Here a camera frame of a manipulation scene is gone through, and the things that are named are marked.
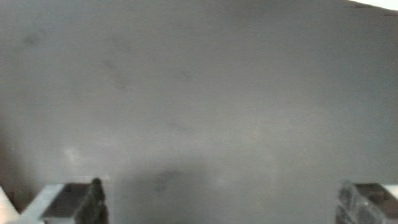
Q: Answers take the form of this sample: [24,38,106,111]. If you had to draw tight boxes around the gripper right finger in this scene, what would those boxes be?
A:
[333,182,398,224]

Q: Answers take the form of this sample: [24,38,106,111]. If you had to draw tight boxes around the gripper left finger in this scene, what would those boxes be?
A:
[13,177,109,224]

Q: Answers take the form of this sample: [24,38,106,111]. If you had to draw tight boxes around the white front drawer box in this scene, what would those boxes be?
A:
[0,0,398,224]

